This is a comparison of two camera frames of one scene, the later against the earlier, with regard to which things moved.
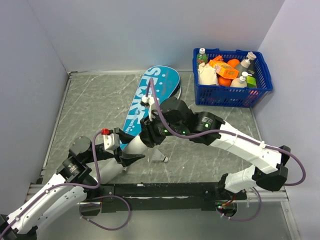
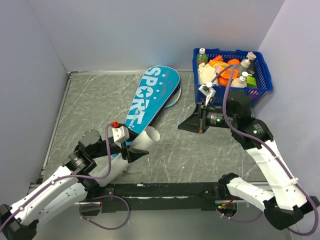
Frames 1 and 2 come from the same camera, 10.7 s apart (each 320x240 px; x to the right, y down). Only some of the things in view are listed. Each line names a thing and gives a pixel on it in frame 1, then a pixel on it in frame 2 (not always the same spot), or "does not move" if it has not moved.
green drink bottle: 202,57 does not move
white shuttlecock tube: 109,169 does not move
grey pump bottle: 247,65 does not move
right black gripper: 147,132 -> 197,122
